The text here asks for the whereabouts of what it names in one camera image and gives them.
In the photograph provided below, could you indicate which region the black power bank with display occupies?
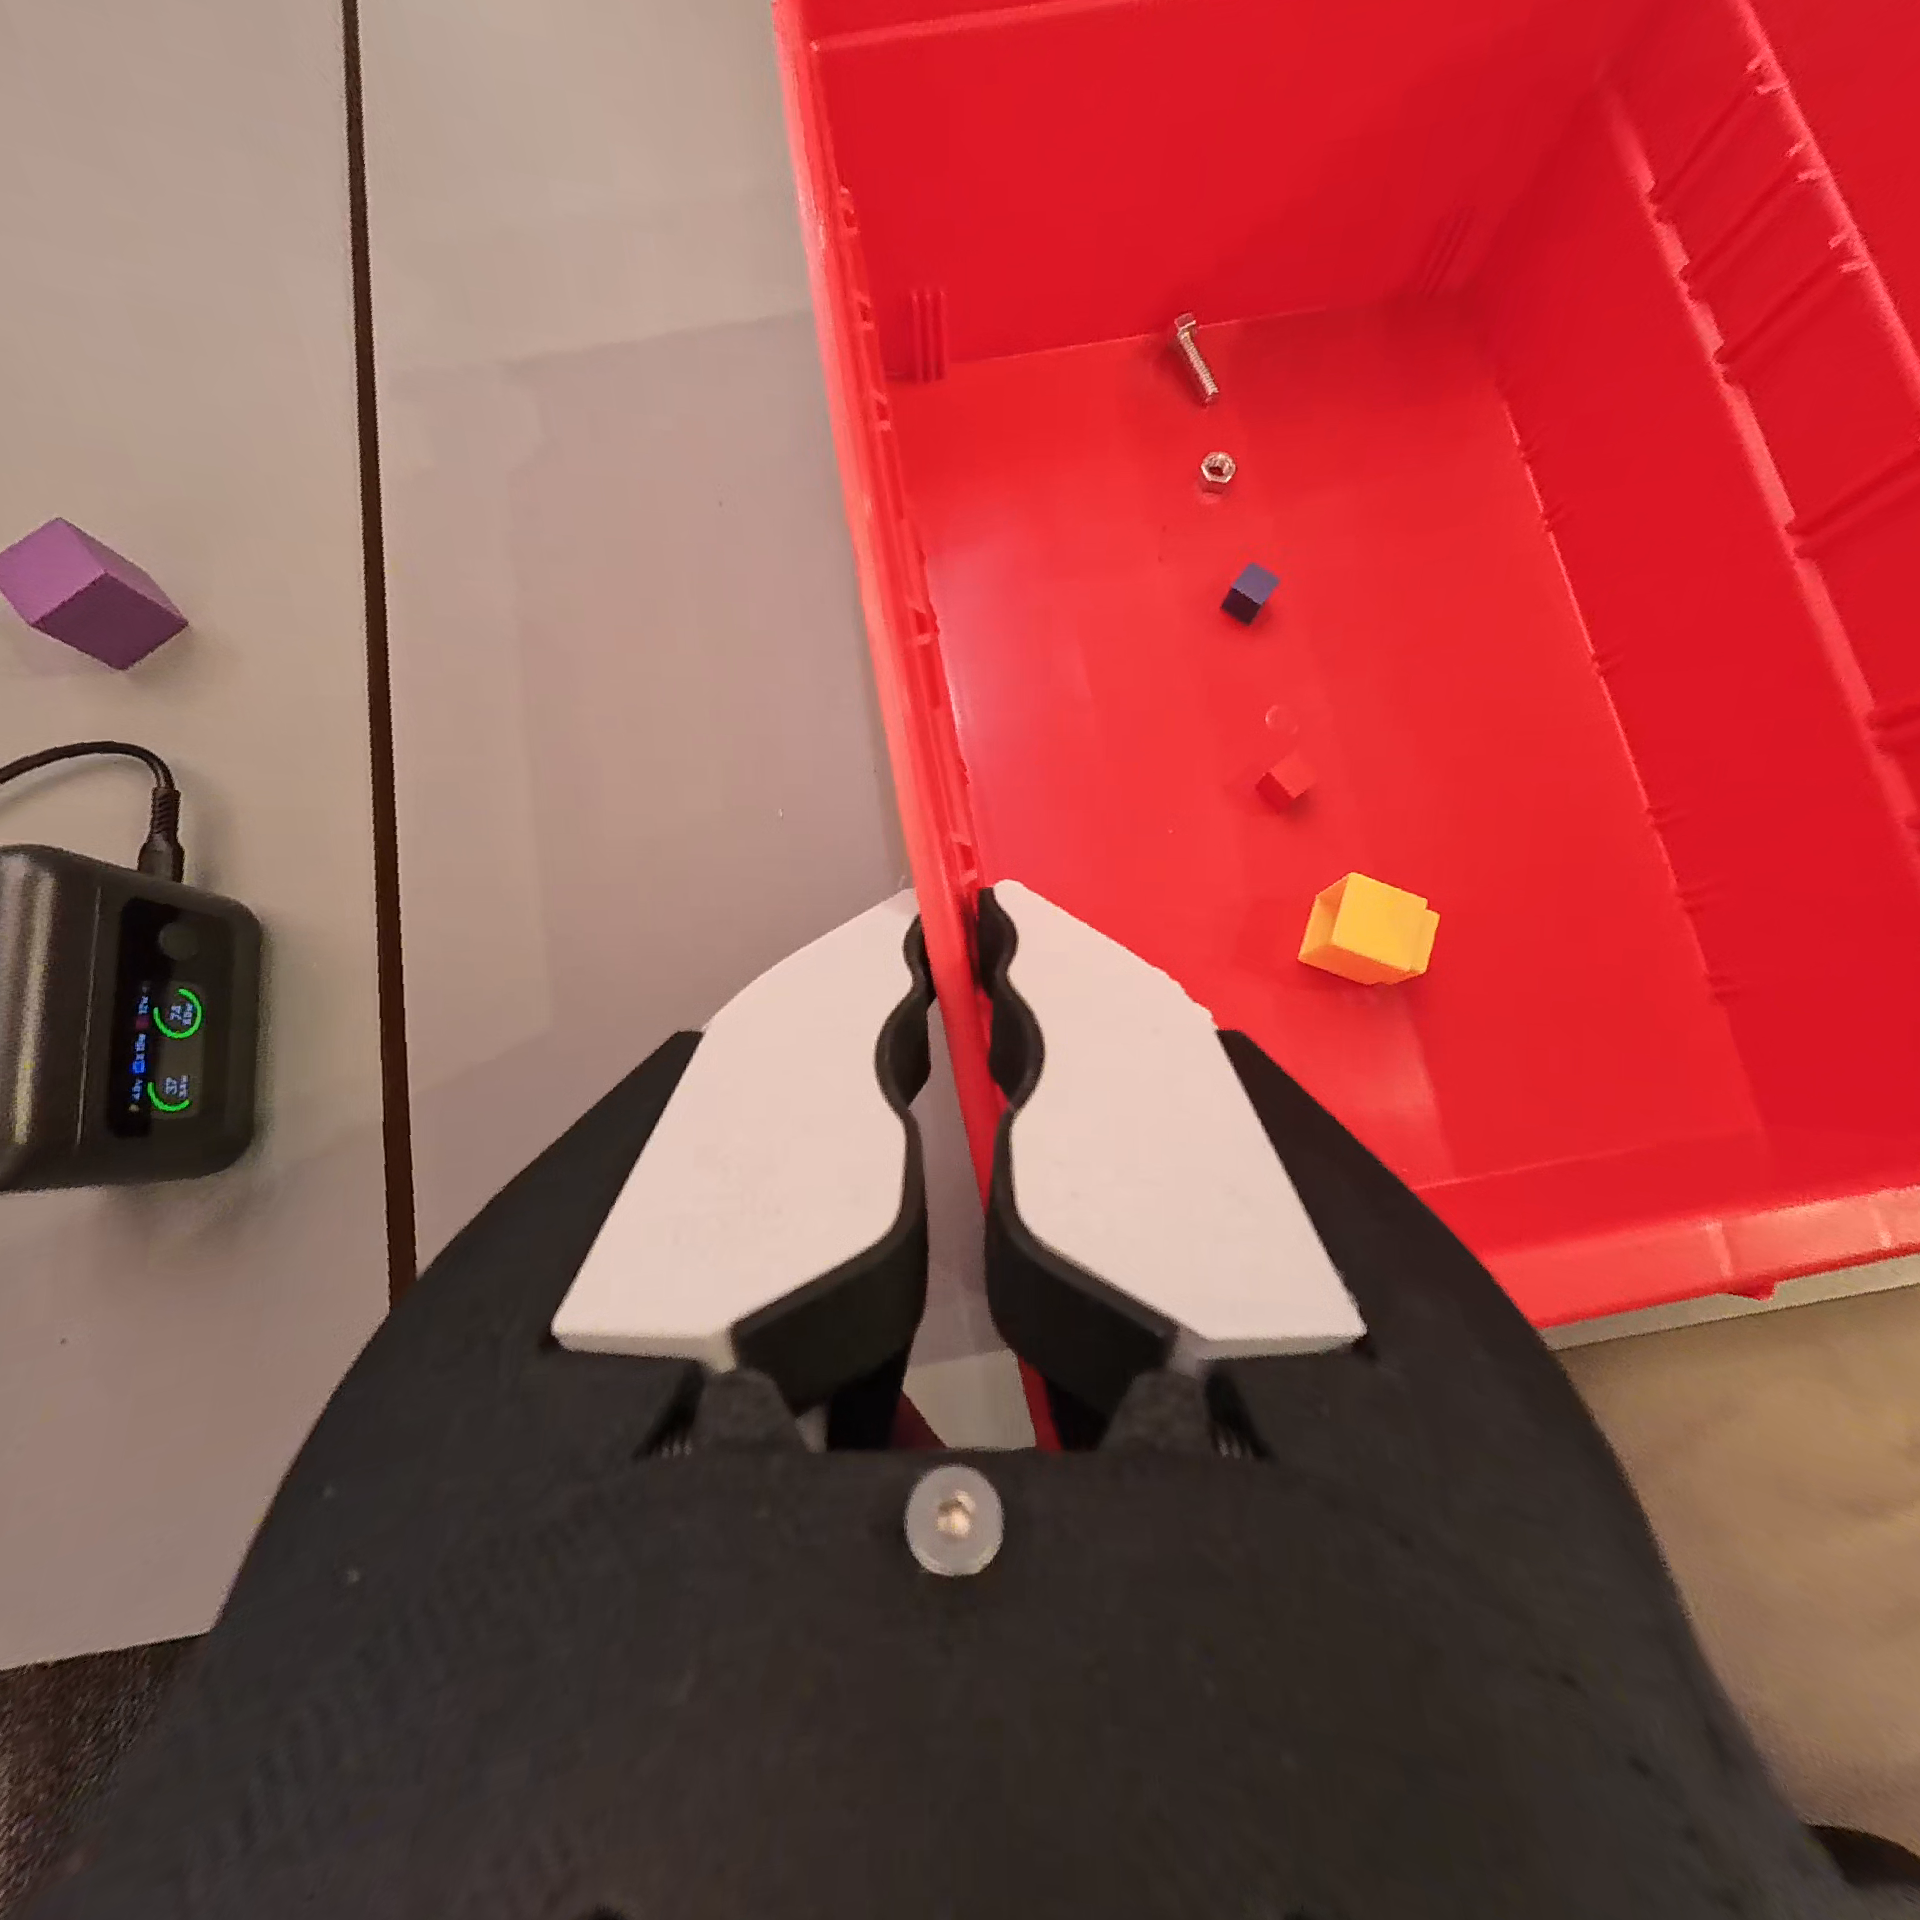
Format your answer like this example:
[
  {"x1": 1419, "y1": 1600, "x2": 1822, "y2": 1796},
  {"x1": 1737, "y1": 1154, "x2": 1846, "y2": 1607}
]
[{"x1": 0, "y1": 843, "x2": 267, "y2": 1196}]

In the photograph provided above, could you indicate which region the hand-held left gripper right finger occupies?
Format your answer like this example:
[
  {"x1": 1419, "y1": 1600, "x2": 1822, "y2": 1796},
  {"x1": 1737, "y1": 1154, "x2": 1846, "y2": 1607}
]
[{"x1": 974, "y1": 881, "x2": 1368, "y2": 1416}]

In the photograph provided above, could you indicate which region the purple block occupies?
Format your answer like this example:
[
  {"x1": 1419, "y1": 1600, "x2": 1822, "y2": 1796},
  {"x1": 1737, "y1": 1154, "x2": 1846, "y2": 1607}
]
[{"x1": 0, "y1": 517, "x2": 193, "y2": 674}]

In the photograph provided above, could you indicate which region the yellow plastic block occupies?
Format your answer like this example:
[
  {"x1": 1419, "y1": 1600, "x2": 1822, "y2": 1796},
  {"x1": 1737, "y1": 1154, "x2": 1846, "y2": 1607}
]
[{"x1": 1297, "y1": 871, "x2": 1444, "y2": 990}]

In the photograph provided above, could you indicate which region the red plastic bin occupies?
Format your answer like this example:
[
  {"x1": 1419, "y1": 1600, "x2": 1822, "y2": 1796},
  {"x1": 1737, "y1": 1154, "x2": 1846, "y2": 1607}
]
[{"x1": 770, "y1": 0, "x2": 1920, "y2": 1454}]

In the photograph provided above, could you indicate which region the black power cable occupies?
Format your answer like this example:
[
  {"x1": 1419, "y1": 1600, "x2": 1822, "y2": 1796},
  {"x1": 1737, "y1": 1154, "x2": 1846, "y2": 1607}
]
[{"x1": 0, "y1": 738, "x2": 186, "y2": 884}]

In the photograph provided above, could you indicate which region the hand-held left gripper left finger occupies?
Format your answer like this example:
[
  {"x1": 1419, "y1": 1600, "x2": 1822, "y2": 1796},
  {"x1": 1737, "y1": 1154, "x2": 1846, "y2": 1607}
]
[{"x1": 553, "y1": 889, "x2": 937, "y2": 1416}]

